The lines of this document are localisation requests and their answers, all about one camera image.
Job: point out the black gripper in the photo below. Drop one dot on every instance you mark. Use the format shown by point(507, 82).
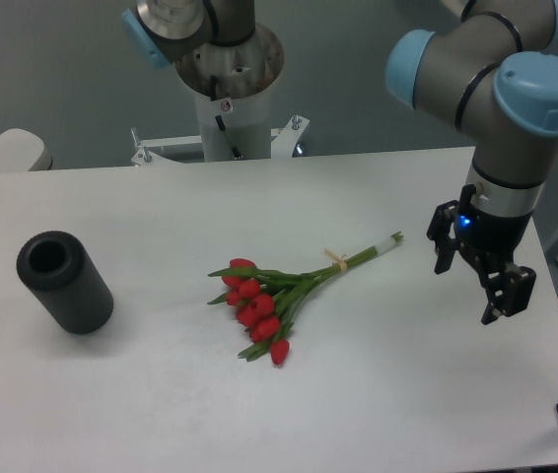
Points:
point(487, 243)

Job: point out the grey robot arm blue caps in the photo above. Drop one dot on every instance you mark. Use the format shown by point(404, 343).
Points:
point(490, 78)

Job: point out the red tulip bouquet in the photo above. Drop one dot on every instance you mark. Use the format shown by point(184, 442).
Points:
point(267, 301)

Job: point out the black ribbed cylindrical vase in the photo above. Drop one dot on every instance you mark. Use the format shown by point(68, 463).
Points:
point(56, 267)

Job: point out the white chair backrest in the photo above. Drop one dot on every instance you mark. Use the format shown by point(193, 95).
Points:
point(22, 151)

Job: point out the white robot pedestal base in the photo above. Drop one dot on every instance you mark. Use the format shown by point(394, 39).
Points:
point(232, 88)

